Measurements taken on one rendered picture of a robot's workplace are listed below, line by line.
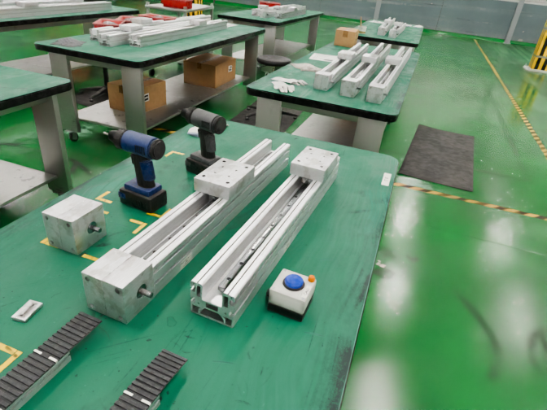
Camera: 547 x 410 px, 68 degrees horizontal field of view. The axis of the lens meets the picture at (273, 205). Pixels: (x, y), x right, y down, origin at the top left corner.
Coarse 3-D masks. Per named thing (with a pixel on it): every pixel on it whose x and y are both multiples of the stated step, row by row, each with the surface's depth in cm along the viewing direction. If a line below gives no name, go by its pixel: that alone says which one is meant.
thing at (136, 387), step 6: (132, 384) 67; (138, 384) 66; (132, 390) 65; (138, 390) 65; (144, 390) 66; (150, 390) 66; (156, 390) 66; (144, 396) 65; (150, 396) 65; (156, 396) 65
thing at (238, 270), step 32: (288, 192) 121; (320, 192) 128; (256, 224) 102; (288, 224) 103; (224, 256) 89; (256, 256) 90; (192, 288) 83; (224, 288) 85; (256, 288) 91; (224, 320) 83
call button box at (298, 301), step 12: (300, 276) 90; (276, 288) 85; (288, 288) 85; (300, 288) 86; (312, 288) 87; (276, 300) 86; (288, 300) 84; (300, 300) 83; (312, 300) 91; (276, 312) 87; (288, 312) 86; (300, 312) 85
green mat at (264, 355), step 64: (256, 128) 185; (192, 192) 129; (384, 192) 142; (0, 256) 95; (64, 256) 97; (320, 256) 106; (0, 320) 79; (64, 320) 81; (192, 320) 84; (256, 320) 85; (320, 320) 87; (64, 384) 69; (128, 384) 70; (192, 384) 71; (256, 384) 72; (320, 384) 73
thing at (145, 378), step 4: (140, 376) 68; (144, 376) 68; (148, 376) 68; (152, 376) 68; (136, 380) 67; (140, 380) 67; (144, 380) 67; (148, 380) 68; (152, 380) 67; (156, 380) 67; (160, 380) 68; (144, 384) 67; (148, 384) 67; (152, 384) 67; (156, 384) 67; (160, 384) 67; (164, 384) 67; (152, 388) 66; (156, 388) 66; (160, 388) 66
